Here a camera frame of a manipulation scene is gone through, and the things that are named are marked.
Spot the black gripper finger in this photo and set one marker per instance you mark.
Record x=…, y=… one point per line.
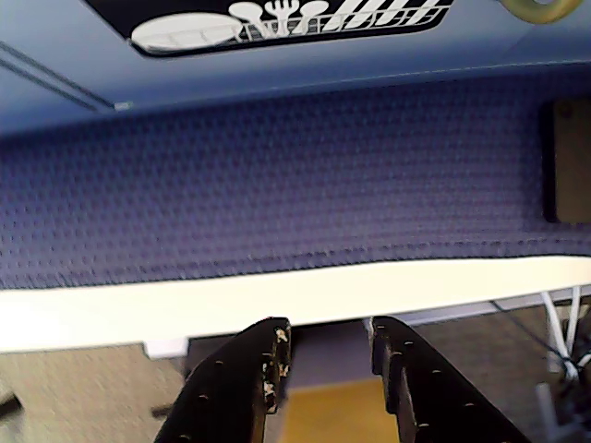
x=231, y=392
x=438, y=401

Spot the blue cabinet door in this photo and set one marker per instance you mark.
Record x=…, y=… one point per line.
x=323, y=64

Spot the blue toy cabinet body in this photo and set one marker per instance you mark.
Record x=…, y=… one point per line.
x=27, y=97

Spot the yellow flat object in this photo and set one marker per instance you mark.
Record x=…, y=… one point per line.
x=332, y=415

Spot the blue textured mat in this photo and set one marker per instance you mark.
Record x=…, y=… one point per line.
x=277, y=184

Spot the brown rectangular panel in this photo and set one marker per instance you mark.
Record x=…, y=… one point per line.
x=572, y=161

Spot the black dish rack sticker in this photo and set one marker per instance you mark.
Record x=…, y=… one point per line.
x=286, y=27

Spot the white table bracket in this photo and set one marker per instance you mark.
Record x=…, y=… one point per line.
x=164, y=348

